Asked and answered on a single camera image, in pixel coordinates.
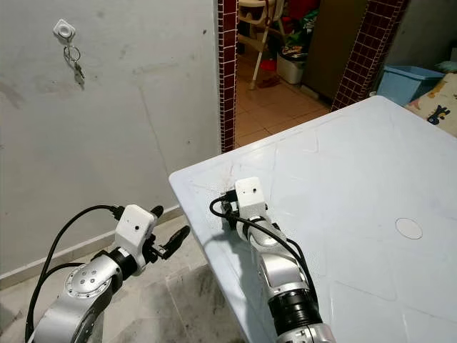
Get cream dinosaur print pillow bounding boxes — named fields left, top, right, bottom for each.
left=406, top=71, right=457, bottom=138

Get wooden white high chair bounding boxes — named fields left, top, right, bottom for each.
left=239, top=0, right=286, bottom=90

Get white plastic container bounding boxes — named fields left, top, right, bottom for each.
left=277, top=54, right=306, bottom=85

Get red and green toys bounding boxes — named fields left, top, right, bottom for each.
left=282, top=0, right=318, bottom=58

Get round white table plug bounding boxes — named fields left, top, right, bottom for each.
left=395, top=217, right=423, bottom=240

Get blue plastic bin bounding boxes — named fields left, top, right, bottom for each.
left=376, top=64, right=443, bottom=106

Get silver keys on ring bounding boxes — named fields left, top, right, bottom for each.
left=63, top=44, right=86, bottom=81

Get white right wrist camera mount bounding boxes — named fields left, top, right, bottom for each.
left=234, top=177, right=266, bottom=219

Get brown wooden door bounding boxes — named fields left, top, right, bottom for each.
left=301, top=0, right=372, bottom=101

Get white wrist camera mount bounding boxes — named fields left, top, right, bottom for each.
left=234, top=177, right=266, bottom=219
left=116, top=204, right=158, bottom=258

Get white square wall hook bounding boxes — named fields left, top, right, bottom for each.
left=53, top=19, right=76, bottom=42

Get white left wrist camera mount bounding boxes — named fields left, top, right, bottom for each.
left=116, top=204, right=158, bottom=258

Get white plastic table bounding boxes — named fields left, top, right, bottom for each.
left=169, top=95, right=457, bottom=343

